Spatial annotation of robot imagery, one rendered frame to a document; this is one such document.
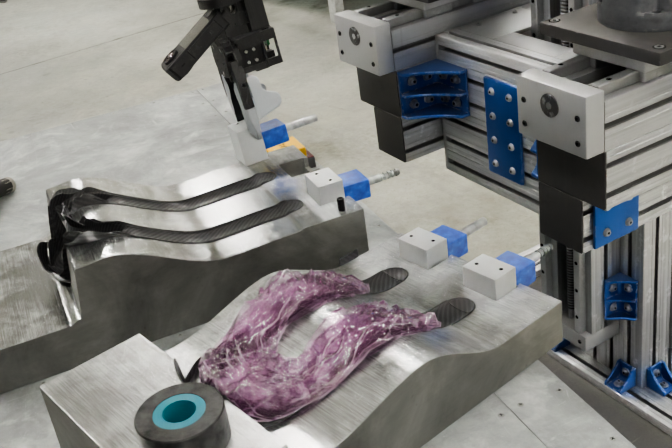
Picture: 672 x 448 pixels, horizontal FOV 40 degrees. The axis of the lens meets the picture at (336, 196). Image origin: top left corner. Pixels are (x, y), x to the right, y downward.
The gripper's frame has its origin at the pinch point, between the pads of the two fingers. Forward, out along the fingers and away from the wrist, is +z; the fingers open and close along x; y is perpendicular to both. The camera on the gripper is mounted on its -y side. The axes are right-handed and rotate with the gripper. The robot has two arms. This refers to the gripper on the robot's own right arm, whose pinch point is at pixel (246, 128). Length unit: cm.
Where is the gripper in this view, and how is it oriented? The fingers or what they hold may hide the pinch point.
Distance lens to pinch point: 138.8
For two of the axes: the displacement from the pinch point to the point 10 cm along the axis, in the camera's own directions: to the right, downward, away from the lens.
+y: 8.9, -3.6, 2.7
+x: -3.8, -2.8, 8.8
